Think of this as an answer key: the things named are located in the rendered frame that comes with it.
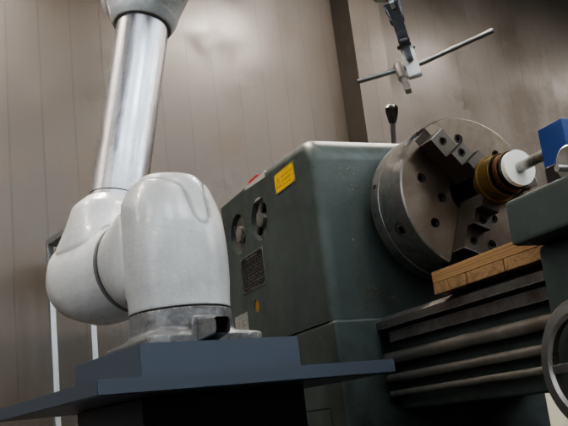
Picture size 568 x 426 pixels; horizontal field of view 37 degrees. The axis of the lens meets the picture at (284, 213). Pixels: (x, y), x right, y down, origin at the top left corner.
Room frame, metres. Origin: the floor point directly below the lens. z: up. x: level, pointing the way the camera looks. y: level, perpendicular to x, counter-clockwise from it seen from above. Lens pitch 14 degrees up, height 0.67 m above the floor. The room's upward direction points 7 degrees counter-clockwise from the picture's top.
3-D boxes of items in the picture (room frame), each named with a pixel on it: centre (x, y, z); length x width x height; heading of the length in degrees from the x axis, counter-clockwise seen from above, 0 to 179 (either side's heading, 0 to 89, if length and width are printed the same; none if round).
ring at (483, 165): (1.53, -0.41, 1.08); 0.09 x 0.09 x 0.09; 24
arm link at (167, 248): (1.28, 0.18, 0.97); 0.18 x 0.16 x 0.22; 45
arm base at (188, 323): (1.26, 0.16, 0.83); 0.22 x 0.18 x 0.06; 34
